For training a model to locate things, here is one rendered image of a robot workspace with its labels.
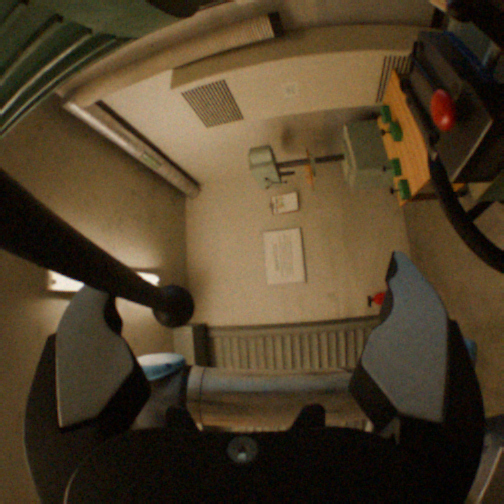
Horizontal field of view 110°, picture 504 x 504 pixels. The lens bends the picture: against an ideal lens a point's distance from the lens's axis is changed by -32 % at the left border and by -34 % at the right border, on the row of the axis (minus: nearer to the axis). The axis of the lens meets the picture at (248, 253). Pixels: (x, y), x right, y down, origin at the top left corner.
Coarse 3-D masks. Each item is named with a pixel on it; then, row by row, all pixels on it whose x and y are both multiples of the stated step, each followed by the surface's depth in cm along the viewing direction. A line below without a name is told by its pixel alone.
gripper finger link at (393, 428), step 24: (456, 336) 6; (456, 360) 5; (456, 384) 5; (456, 408) 4; (480, 408) 4; (384, 432) 5; (408, 432) 4; (432, 432) 4; (456, 432) 4; (480, 432) 3; (432, 456) 3; (456, 456) 3; (480, 456) 3; (432, 480) 3; (456, 480) 3
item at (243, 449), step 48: (144, 432) 4; (192, 432) 4; (240, 432) 4; (288, 432) 4; (336, 432) 4; (96, 480) 3; (144, 480) 3; (192, 480) 4; (240, 480) 4; (288, 480) 3; (336, 480) 3; (384, 480) 3
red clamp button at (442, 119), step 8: (440, 96) 12; (448, 96) 12; (432, 104) 13; (440, 104) 12; (448, 104) 12; (432, 112) 14; (440, 112) 13; (448, 112) 12; (440, 120) 13; (448, 120) 12; (440, 128) 14; (448, 128) 13
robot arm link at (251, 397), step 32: (160, 384) 39; (192, 384) 40; (224, 384) 40; (256, 384) 40; (288, 384) 40; (320, 384) 40; (160, 416) 37; (192, 416) 38; (224, 416) 38; (256, 416) 38; (288, 416) 38; (352, 416) 38
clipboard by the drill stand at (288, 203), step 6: (276, 198) 306; (282, 198) 303; (288, 198) 300; (294, 198) 296; (270, 204) 306; (276, 204) 305; (282, 204) 302; (288, 204) 299; (294, 204) 296; (276, 210) 304; (282, 210) 301; (288, 210) 298; (294, 210) 296
